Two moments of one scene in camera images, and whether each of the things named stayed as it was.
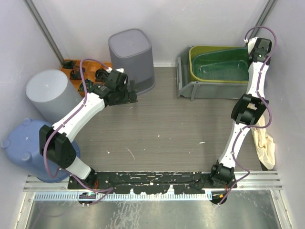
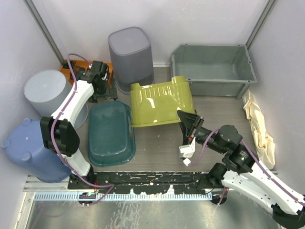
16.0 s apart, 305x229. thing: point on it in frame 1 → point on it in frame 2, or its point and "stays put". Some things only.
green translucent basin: x=229 y=64 → x=111 y=137
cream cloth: x=264 y=144 stays put
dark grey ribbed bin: x=131 y=49 stays put
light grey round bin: x=52 y=94 stays put
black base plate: x=148 y=182 stays put
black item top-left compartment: x=68 y=64 stays put
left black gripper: x=130 y=97 → x=110 y=93
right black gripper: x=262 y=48 → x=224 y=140
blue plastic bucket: x=23 y=145 stays put
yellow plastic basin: x=195 y=49 → x=158 y=103
